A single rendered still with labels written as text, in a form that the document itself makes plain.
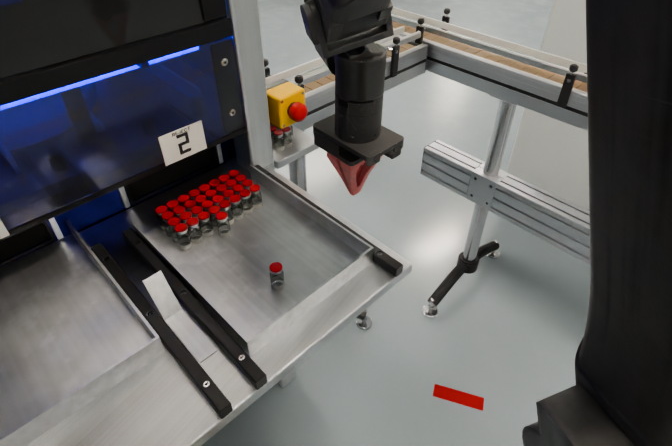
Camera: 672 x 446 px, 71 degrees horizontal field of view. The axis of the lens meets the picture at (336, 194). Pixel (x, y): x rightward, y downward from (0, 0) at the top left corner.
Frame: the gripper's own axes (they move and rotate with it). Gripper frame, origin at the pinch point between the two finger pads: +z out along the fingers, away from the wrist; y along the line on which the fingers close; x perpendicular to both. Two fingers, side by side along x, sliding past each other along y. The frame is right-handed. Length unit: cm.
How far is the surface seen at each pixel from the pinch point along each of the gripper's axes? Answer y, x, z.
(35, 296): 33, 38, 20
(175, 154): 35.8, 9.3, 8.1
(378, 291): -4.0, -2.2, 20.2
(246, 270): 14.2, 10.8, 20.1
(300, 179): 50, -31, 43
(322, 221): 13.1, -5.5, 18.5
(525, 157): 32, -143, 79
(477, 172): 24, -85, 54
